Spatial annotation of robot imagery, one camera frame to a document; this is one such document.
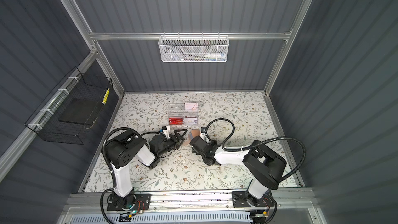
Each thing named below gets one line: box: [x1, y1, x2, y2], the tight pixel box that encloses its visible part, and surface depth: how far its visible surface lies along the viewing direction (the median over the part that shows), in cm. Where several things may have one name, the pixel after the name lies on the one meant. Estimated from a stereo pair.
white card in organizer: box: [183, 117, 198, 126], surface depth 103 cm
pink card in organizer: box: [185, 102, 198, 111], surface depth 103 cm
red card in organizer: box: [168, 117, 183, 125], surface depth 104 cm
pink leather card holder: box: [184, 129, 201, 146], surface depth 94 cm
